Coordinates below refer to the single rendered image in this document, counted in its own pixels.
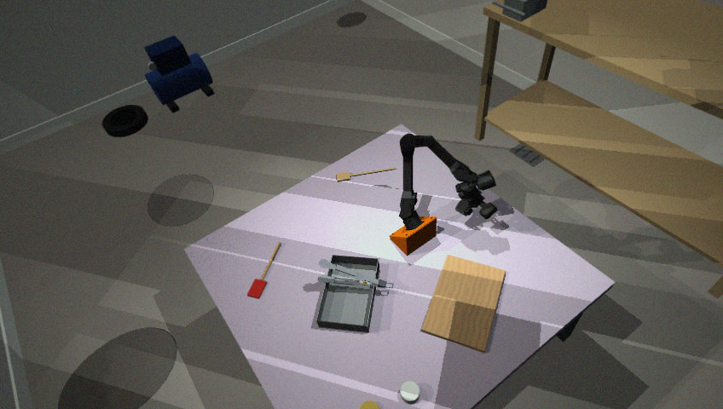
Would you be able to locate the red spatula with wooden handle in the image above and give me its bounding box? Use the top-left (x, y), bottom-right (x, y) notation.
top-left (247, 242), bottom-right (281, 299)

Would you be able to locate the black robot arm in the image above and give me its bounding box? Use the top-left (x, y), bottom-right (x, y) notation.
top-left (399, 134), bottom-right (496, 231)

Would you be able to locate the yellow flat disc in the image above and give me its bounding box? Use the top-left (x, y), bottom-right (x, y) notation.
top-left (360, 400), bottom-right (379, 409)

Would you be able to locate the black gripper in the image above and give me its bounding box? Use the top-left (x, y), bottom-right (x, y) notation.
top-left (458, 190), bottom-right (498, 219)

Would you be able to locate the tan wooden spatula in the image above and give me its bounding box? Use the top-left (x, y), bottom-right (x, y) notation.
top-left (337, 167), bottom-right (396, 182)

